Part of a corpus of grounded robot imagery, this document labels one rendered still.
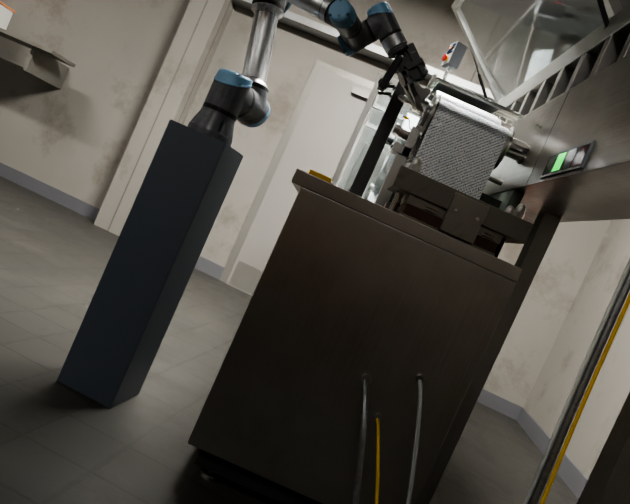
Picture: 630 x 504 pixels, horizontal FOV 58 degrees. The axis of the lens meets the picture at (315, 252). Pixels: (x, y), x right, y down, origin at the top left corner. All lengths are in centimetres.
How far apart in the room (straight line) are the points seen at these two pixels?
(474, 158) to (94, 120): 459
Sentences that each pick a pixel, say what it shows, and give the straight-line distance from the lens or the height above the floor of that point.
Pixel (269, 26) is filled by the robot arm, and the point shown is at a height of 134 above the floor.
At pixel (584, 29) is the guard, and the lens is 211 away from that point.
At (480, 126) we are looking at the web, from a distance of 188.
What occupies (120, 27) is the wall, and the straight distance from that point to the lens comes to 610.
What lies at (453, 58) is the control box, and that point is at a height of 164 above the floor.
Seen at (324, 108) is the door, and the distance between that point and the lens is 522.
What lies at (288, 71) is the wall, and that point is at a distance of 543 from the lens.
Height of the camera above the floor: 77
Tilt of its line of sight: 2 degrees down
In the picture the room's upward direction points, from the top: 24 degrees clockwise
